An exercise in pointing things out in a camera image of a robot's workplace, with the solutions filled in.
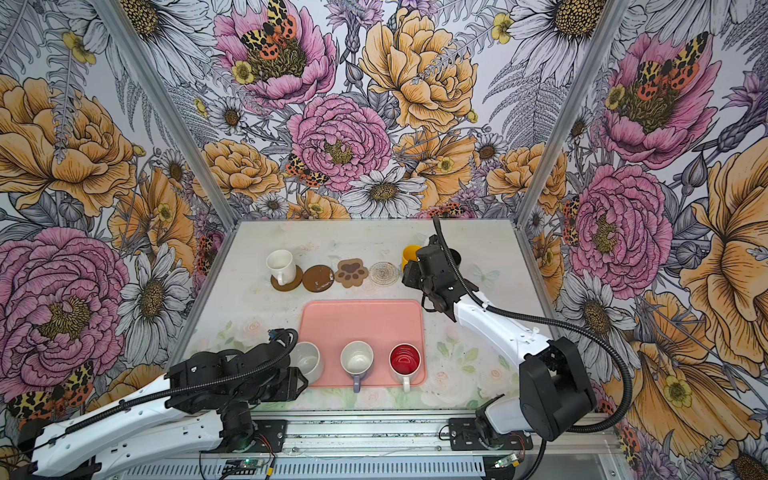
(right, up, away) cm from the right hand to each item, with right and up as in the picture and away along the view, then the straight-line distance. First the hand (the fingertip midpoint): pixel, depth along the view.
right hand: (411, 277), depth 86 cm
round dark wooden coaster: (-39, -4, +16) cm, 42 cm away
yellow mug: (0, +7, +16) cm, 17 cm away
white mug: (-42, +3, +13) cm, 44 cm away
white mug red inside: (-2, -23, -1) cm, 24 cm away
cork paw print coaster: (-20, 0, +19) cm, 28 cm away
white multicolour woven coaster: (-8, 0, +19) cm, 21 cm away
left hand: (-28, -25, -16) cm, 41 cm away
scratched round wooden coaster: (-31, -2, +18) cm, 36 cm away
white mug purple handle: (-15, -23, 0) cm, 27 cm away
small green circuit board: (-39, -42, -16) cm, 60 cm away
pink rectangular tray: (-8, -15, +8) cm, 19 cm away
